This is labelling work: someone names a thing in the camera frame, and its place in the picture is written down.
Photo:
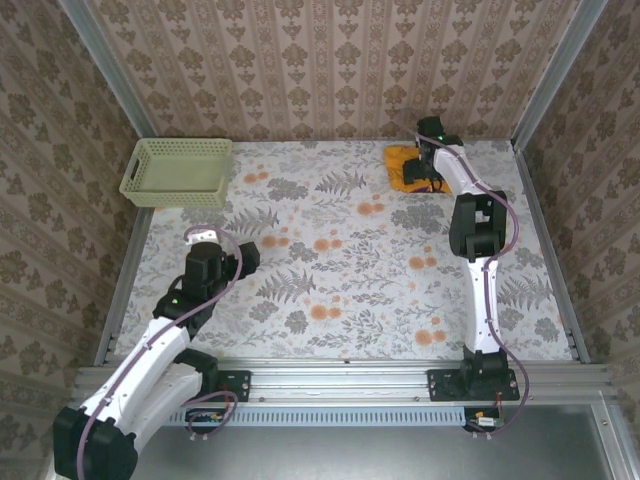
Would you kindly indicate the orange t-shirt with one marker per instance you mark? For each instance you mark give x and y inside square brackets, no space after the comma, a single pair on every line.
[395,172]

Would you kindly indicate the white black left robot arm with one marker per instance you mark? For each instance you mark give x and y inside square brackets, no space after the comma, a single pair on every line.
[145,370]

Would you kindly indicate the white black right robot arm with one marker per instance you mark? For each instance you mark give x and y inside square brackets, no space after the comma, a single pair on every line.
[480,310]

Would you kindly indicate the pale green plastic basket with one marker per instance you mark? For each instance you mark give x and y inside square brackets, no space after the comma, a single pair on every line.
[175,172]

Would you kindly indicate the floral patterned tablecloth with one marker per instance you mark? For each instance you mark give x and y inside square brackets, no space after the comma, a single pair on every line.
[350,260]

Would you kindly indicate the small electronics board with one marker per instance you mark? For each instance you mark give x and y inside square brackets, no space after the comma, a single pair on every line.
[482,420]
[205,419]

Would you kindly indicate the grey metal panel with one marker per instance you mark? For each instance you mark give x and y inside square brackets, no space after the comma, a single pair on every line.
[325,455]

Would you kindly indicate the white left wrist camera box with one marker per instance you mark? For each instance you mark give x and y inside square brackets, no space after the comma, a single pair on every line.
[202,236]

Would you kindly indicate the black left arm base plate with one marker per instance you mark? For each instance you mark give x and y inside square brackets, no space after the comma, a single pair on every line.
[235,385]

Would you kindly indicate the aluminium frame post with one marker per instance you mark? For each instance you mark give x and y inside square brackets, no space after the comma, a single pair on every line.
[107,65]
[561,65]

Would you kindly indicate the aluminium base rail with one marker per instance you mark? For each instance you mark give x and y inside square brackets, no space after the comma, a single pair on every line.
[340,380]

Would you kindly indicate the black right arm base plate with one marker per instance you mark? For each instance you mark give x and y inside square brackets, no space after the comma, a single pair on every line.
[442,385]

